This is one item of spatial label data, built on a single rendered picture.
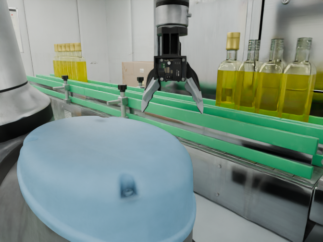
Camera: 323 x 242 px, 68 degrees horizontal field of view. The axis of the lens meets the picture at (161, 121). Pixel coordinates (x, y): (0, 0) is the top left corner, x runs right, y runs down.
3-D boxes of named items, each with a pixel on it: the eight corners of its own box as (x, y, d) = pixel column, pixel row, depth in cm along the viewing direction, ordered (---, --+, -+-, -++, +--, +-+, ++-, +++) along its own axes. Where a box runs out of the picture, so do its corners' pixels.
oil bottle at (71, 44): (84, 93, 140) (80, 42, 132) (75, 95, 136) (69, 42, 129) (80, 92, 144) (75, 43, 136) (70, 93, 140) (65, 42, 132)
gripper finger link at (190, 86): (202, 117, 55) (178, 84, 54) (201, 113, 61) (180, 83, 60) (213, 110, 55) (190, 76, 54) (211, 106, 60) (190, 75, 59)
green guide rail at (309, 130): (323, 165, 50) (330, 129, 48) (321, 167, 49) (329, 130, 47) (38, 85, 172) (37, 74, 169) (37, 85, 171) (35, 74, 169)
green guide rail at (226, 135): (312, 178, 45) (319, 138, 43) (310, 180, 44) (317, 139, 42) (27, 86, 167) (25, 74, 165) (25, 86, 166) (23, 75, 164)
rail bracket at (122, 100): (130, 123, 83) (129, 84, 79) (112, 127, 78) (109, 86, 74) (123, 121, 86) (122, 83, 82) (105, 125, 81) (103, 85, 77)
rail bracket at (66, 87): (72, 103, 115) (69, 75, 111) (56, 105, 110) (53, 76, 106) (68, 102, 118) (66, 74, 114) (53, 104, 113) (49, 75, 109)
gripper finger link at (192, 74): (189, 98, 59) (168, 69, 58) (189, 97, 61) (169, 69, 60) (205, 87, 58) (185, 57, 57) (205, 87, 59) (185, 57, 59)
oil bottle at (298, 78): (304, 150, 59) (319, 60, 53) (295, 156, 56) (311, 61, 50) (280, 143, 63) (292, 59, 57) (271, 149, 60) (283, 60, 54)
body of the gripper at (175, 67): (152, 83, 53) (152, 25, 51) (157, 81, 62) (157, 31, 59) (187, 83, 52) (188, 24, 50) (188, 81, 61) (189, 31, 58)
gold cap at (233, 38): (242, 49, 65) (243, 32, 64) (234, 49, 63) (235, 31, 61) (230, 50, 67) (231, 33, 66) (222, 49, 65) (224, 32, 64)
